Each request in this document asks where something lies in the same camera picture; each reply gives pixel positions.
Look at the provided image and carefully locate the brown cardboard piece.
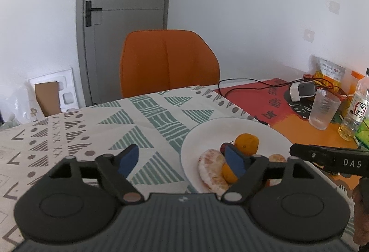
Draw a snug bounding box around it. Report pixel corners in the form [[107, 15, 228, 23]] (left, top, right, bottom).
[[34, 82, 61, 117]]

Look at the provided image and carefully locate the clear plastic bottle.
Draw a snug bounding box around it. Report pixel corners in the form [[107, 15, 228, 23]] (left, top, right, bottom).
[[338, 69, 368, 141]]

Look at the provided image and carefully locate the black door handle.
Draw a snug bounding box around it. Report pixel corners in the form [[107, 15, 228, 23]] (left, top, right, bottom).
[[85, 0, 103, 27]]

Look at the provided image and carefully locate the black cable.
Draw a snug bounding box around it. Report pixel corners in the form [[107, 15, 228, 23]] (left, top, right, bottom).
[[217, 74, 347, 127]]

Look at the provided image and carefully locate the white styrofoam packaging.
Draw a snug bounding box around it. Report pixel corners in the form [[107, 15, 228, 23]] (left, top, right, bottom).
[[28, 68, 79, 116]]

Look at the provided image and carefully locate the white power adapter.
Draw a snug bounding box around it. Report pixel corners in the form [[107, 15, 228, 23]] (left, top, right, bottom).
[[290, 81, 316, 102]]

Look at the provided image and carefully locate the orange mandarin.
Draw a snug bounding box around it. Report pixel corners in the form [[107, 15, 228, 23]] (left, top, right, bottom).
[[234, 133, 259, 156], [221, 163, 238, 184]]

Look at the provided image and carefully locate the ribbed clear glass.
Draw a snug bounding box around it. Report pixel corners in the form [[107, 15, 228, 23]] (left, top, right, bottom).
[[308, 88, 341, 130]]

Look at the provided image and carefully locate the patterned tablecloth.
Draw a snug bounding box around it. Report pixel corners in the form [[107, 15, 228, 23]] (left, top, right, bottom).
[[0, 83, 355, 252]]

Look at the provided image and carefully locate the white plate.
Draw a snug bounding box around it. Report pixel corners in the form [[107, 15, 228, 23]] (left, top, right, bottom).
[[181, 118, 292, 193]]

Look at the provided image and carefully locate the peeled pomelo piece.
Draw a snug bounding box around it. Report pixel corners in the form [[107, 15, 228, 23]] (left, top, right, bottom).
[[198, 149, 229, 196]]

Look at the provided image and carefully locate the red orange cat mat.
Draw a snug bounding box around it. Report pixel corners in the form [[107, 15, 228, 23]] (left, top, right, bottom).
[[212, 78, 369, 198]]

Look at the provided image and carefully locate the orange chair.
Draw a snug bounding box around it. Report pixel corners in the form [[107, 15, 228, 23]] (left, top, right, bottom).
[[119, 30, 220, 98]]

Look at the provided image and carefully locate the grey door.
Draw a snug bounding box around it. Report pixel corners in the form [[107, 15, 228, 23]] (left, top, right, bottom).
[[76, 0, 168, 106]]

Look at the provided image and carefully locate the yellow snack bag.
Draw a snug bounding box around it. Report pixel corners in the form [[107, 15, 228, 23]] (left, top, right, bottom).
[[313, 57, 346, 93]]

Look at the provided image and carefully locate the peeled mandarin segment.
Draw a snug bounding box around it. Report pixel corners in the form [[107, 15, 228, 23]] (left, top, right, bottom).
[[268, 154, 286, 163]]

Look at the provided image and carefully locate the person's right hand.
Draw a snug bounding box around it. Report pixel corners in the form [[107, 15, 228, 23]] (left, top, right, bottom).
[[352, 184, 368, 246]]

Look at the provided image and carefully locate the white wall socket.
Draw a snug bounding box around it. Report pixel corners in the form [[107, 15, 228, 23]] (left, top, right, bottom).
[[303, 29, 315, 43]]

